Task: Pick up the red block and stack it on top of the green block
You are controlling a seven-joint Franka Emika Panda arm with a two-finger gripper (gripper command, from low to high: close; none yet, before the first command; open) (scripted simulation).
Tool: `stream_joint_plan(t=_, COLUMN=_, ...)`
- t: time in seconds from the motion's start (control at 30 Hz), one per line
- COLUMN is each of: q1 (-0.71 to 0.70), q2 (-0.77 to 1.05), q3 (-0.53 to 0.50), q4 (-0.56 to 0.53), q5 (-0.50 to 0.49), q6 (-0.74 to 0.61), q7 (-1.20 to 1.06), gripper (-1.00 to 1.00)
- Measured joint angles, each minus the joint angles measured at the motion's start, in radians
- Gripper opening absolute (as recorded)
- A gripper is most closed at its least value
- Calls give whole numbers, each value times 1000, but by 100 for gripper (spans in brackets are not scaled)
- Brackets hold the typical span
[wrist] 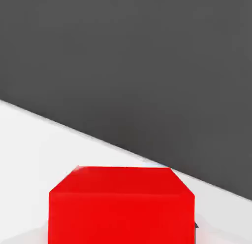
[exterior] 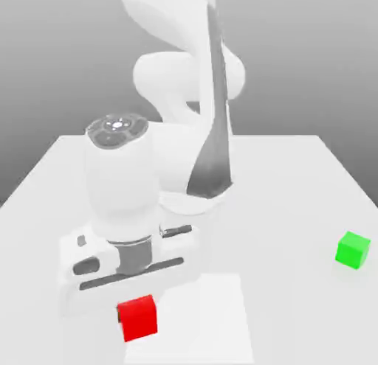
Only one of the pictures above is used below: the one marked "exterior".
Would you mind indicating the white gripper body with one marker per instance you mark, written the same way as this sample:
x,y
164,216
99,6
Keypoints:
x,y
94,297

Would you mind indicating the small red cube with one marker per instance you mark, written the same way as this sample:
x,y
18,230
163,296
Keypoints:
x,y
138,318

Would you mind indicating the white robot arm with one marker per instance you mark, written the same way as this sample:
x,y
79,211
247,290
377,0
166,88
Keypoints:
x,y
121,176

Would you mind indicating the small green cube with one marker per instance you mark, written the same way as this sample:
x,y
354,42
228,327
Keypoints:
x,y
352,250

